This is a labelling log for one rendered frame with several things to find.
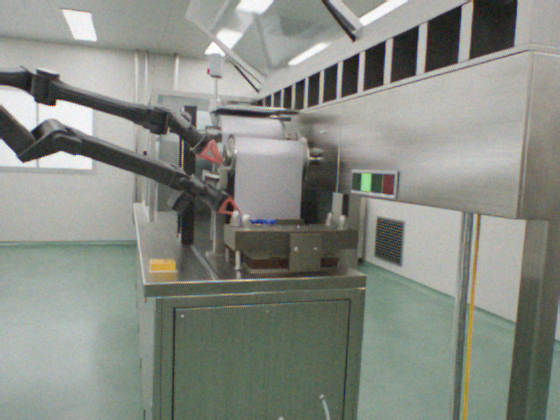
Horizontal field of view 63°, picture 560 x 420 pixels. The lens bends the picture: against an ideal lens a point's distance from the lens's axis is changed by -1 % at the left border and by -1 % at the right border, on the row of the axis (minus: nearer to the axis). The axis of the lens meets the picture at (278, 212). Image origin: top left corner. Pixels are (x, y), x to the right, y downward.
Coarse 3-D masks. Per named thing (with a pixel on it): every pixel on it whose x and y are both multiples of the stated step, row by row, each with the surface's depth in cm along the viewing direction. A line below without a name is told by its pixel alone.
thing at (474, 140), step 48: (384, 96) 124; (432, 96) 105; (480, 96) 90; (528, 96) 80; (336, 144) 153; (384, 144) 124; (432, 144) 105; (480, 144) 90; (528, 144) 81; (336, 192) 153; (432, 192) 104; (480, 192) 90; (528, 192) 82
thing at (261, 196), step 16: (240, 176) 151; (256, 176) 153; (272, 176) 154; (288, 176) 156; (240, 192) 151; (256, 192) 153; (272, 192) 155; (288, 192) 157; (240, 208) 152; (256, 208) 154; (272, 208) 155; (288, 208) 157
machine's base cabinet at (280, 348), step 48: (144, 336) 185; (192, 336) 125; (240, 336) 130; (288, 336) 134; (336, 336) 139; (144, 384) 189; (192, 384) 127; (240, 384) 131; (288, 384) 136; (336, 384) 141
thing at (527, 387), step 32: (352, 224) 180; (544, 224) 94; (352, 256) 182; (544, 256) 95; (544, 288) 95; (544, 320) 96; (544, 352) 97; (512, 384) 102; (544, 384) 98; (512, 416) 101; (544, 416) 99
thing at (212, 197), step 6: (210, 186) 147; (204, 192) 145; (210, 192) 146; (216, 192) 147; (222, 192) 145; (204, 198) 146; (210, 198) 146; (216, 198) 146; (210, 204) 147; (216, 204) 144
